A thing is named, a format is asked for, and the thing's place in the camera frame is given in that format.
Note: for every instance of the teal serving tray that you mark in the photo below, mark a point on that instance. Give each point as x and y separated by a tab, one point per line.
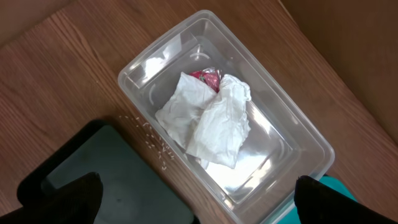
293	218

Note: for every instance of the white napkin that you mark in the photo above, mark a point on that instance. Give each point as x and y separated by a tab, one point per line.
182	113
224	125

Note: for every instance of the scattered rice grains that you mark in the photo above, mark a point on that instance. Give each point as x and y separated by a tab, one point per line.
143	135

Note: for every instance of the black plastic tray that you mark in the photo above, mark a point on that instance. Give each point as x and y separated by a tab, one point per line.
132	191

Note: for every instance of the red foil wrapper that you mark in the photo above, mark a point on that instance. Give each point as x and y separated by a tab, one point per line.
210	76

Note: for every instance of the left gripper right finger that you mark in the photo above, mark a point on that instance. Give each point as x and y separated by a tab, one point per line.
318	203

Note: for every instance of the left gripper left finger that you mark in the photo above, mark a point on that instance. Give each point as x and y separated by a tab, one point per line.
75	203

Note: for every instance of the clear plastic waste bin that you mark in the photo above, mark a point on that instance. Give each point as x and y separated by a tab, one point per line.
282	144

